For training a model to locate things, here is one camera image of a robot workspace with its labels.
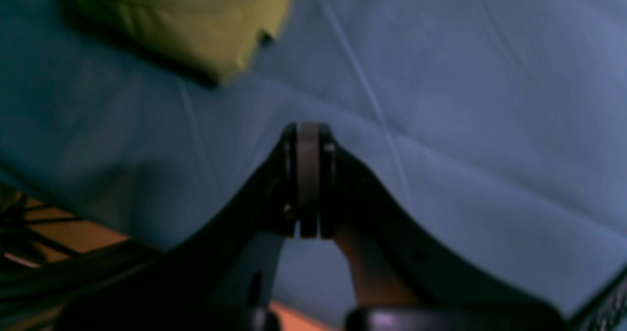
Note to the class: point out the blue table cloth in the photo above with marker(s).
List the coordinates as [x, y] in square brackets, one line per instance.
[499, 125]

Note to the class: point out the olive green t-shirt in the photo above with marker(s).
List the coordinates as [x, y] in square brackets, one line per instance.
[216, 37]

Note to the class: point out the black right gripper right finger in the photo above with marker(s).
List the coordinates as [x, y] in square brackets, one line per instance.
[403, 278]

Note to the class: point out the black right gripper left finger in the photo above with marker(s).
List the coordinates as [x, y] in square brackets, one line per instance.
[221, 278]

